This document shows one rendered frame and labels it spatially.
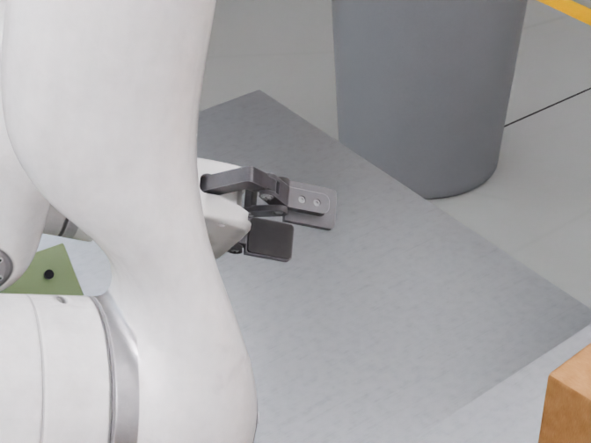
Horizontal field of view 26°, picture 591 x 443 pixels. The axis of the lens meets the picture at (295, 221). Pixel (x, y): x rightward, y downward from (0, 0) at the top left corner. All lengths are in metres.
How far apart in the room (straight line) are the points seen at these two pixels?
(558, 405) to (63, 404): 0.32
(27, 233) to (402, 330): 0.53
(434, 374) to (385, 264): 0.18
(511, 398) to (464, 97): 1.65
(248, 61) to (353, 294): 2.23
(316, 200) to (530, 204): 2.04
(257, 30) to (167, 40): 3.08
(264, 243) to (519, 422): 0.31
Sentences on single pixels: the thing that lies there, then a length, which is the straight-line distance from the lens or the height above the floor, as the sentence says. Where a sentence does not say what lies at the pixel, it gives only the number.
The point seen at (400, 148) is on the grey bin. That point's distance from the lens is 2.87.
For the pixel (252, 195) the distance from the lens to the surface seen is 0.95.
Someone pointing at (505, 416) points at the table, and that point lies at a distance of 1.21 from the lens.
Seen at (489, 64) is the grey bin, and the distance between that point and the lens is 2.80.
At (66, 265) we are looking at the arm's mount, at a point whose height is 1.00.
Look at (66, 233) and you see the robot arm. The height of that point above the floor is 1.11.
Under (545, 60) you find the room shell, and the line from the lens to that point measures 3.58.
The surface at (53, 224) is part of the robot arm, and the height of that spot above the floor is 1.12.
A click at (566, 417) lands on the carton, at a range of 0.82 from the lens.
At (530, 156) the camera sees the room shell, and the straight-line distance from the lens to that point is 3.15.
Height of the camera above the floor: 1.65
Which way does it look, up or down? 35 degrees down
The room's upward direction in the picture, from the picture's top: straight up
